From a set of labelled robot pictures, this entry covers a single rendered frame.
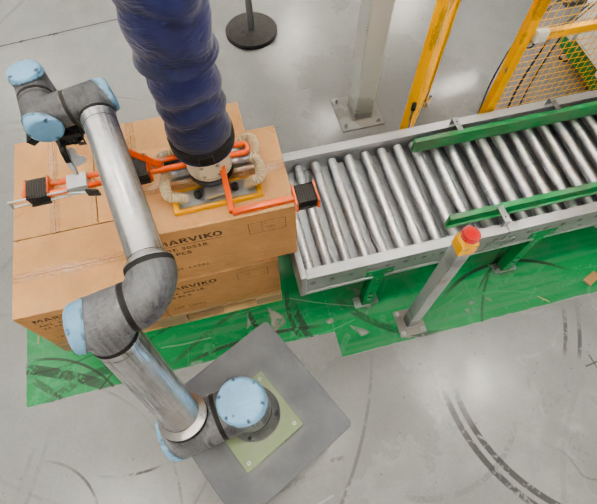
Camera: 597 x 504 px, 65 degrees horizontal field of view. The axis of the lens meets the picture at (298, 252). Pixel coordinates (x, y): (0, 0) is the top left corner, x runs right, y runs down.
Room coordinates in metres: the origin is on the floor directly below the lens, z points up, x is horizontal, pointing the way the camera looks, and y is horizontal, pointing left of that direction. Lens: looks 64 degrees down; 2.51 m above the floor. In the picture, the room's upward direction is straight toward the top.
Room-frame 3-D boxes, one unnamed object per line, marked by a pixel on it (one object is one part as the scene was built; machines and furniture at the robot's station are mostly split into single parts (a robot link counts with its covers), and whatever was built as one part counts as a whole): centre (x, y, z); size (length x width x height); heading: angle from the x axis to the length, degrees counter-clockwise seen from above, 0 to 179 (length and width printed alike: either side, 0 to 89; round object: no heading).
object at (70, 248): (1.26, 0.79, 0.34); 1.20 x 1.00 x 0.40; 104
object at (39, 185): (0.92, 0.91, 1.13); 0.08 x 0.07 x 0.05; 104
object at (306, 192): (0.88, -0.03, 1.14); 0.09 x 0.08 x 0.05; 14
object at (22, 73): (0.95, 0.70, 1.58); 0.10 x 0.09 x 0.12; 23
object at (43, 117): (0.85, 0.65, 1.59); 0.12 x 0.12 x 0.09; 23
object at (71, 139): (0.95, 0.70, 1.41); 0.09 x 0.08 x 0.12; 104
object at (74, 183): (0.95, 0.78, 1.12); 0.07 x 0.07 x 0.04; 14
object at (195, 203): (0.97, 0.30, 1.03); 0.34 x 0.10 x 0.05; 104
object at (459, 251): (0.79, -0.62, 0.50); 0.07 x 0.07 x 1.00; 14
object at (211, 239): (1.05, 0.34, 0.81); 0.60 x 0.40 x 0.40; 103
